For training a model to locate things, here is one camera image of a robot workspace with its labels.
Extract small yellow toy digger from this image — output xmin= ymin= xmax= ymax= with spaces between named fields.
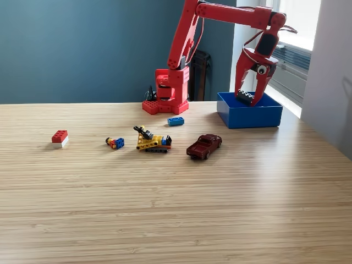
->
xmin=133 ymin=125 xmax=173 ymax=153

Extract red and white brick stack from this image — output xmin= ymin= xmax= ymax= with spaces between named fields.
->
xmin=51 ymin=129 xmax=69 ymax=150

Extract dark red toy car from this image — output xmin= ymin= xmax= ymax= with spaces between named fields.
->
xmin=186 ymin=134 xmax=223 ymax=161

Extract toy figure red blue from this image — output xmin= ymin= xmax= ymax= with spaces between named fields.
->
xmin=105 ymin=136 xmax=125 ymax=150

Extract grey pleated window blind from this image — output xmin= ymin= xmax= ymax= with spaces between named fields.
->
xmin=271 ymin=43 xmax=312 ymax=73

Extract white window frame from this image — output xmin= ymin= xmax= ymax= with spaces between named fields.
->
xmin=251 ymin=0 xmax=322 ymax=119

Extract dark folded chair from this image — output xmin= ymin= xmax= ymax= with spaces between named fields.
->
xmin=188 ymin=48 xmax=213 ymax=102

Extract blue plastic bin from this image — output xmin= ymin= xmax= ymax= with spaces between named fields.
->
xmin=216 ymin=91 xmax=284 ymax=129

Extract dark grey brick stack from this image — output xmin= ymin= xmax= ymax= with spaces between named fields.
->
xmin=236 ymin=90 xmax=255 ymax=107

